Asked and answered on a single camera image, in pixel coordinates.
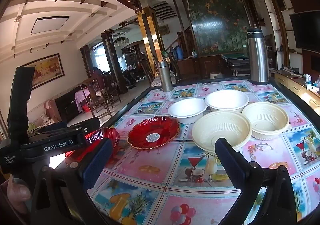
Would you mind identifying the hanging chandelier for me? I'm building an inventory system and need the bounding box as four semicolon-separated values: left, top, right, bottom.
112;32;130;47

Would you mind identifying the rectangular ceiling light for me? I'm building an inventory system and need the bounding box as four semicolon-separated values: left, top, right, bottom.
31;16;70;35

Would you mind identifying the small steel flask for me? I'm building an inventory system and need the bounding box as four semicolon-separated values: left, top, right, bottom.
157;61;174;92

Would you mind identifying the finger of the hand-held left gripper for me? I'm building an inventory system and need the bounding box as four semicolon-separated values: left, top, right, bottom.
65;117;101;132

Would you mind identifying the black television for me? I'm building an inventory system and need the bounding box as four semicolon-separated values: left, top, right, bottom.
289;11;320;52

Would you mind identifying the colourful printed tablecloth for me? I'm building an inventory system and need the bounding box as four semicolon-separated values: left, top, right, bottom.
86;79;320;225

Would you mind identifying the striped cushion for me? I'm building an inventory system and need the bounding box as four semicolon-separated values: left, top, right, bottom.
151;75;181;88

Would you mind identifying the pink cloth covered table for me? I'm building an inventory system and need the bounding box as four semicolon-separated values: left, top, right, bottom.
74;89;91;113

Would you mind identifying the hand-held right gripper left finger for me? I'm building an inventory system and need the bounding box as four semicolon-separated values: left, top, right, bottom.
30;137;114;225

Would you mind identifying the person's left hand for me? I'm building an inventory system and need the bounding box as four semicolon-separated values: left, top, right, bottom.
5;174;32;215

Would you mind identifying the dark wooden chair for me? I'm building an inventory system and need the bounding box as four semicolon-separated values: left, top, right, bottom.
78;78;112;118
102;71;122;109

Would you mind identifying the floral glass partition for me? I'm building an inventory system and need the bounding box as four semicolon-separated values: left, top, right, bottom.
185;0;251;57

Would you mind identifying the large steel thermos jug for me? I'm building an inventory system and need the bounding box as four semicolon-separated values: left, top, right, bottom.
246;27;270;86

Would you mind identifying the green-topped game table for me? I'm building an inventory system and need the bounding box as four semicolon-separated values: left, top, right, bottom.
221;52;251;77

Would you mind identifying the gold mirrored pillar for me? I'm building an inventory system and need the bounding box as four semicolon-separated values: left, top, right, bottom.
136;7;165;71

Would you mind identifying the cream ribbed plastic bowl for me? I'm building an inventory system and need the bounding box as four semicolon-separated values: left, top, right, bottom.
191;110;252;156
242;101;291;141

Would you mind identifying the long wooden cabinet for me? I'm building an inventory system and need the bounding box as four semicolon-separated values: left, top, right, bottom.
274;69;320;116

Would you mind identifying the large white bowl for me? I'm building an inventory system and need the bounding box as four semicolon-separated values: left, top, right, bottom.
204;89;250;113

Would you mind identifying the red glass plate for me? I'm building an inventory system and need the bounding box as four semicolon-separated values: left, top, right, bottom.
65;127;120;164
127;116;181;150

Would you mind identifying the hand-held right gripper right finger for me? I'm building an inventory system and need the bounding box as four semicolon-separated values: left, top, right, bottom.
214;138;297;225

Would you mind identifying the framed wall painting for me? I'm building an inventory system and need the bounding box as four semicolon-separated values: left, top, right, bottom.
21;53;65;91

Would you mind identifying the patterned sofa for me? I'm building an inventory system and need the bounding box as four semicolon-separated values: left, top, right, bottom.
28;99;67;130

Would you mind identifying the small white bowl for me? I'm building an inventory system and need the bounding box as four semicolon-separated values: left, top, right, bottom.
168;98;208;124

